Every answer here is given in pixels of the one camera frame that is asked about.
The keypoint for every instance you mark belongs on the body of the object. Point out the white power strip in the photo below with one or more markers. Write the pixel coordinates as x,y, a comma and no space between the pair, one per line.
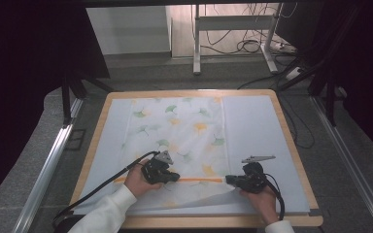
293,73
285,48

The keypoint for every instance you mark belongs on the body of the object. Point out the leaf print pillowcase orange zipper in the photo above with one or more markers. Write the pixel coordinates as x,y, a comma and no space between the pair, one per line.
181,136

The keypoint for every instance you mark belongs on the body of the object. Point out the pale blue table mat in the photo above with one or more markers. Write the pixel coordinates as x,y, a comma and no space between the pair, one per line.
259,129

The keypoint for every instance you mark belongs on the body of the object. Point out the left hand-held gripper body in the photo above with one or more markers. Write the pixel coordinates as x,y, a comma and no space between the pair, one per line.
155,171

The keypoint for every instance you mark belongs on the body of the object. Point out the white cabinet panel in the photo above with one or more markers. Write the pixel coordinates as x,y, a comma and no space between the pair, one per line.
129,29

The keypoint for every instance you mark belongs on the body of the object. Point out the person's right hand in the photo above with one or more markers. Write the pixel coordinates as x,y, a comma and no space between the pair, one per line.
265,205

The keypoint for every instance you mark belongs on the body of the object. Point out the aluminium floor rail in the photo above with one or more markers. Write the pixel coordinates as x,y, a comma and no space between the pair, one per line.
45,171
353,161

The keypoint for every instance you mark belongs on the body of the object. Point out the person's left hand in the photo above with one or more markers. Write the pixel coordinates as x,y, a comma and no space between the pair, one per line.
134,183

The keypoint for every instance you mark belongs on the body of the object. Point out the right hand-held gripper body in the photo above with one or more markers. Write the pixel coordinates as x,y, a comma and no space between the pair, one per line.
254,179

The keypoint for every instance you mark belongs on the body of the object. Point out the black metal stand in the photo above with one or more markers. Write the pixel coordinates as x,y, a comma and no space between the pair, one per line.
330,97
66,100

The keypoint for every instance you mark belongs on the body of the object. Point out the white metal desk frame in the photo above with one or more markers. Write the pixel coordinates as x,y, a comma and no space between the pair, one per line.
233,22

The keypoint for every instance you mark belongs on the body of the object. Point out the grey tape piece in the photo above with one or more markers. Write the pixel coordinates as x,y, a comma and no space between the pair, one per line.
315,213

